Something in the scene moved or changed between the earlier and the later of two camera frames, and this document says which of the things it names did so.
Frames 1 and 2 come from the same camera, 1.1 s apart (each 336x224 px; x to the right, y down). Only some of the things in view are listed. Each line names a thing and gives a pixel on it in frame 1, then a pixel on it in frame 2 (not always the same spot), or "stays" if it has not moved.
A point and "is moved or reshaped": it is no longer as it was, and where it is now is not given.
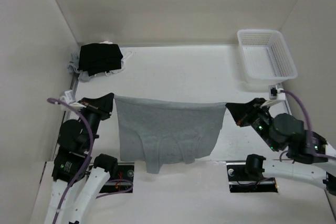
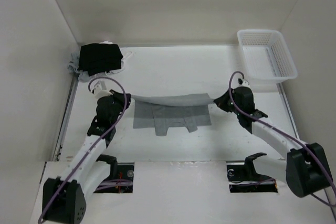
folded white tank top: (125, 54) stays
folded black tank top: (98, 59) stays
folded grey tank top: (73, 66) stays
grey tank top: (158, 133) is moved or reshaped
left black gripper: (102, 105) -> (119, 97)
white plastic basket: (265, 57) stays
